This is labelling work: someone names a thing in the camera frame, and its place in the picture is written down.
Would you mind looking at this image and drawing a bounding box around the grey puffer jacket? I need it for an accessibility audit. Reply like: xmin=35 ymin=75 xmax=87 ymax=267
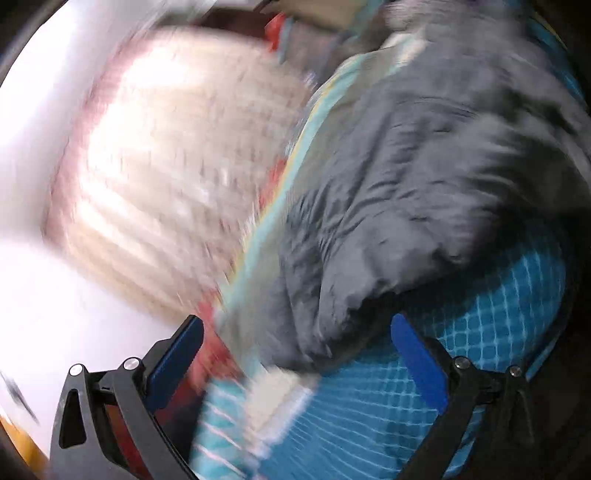
xmin=265 ymin=0 xmax=591 ymax=372

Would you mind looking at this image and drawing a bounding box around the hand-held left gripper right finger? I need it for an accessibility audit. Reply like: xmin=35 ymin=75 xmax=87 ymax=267
xmin=390 ymin=313 xmax=539 ymax=480

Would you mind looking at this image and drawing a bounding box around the beige leaf-print curtain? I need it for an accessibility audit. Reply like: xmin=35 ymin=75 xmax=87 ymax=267
xmin=44 ymin=25 xmax=315 ymax=319

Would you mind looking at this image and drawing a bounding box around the teal striped patterned bed sheet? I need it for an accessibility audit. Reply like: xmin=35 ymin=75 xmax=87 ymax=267
xmin=191 ymin=28 xmax=583 ymax=480

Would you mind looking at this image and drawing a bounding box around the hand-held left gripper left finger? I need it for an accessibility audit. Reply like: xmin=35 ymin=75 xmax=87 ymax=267
xmin=48 ymin=315 xmax=205 ymax=480

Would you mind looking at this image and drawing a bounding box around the teal wavy-line blanket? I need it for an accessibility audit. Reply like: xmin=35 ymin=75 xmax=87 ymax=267
xmin=191 ymin=381 xmax=262 ymax=480

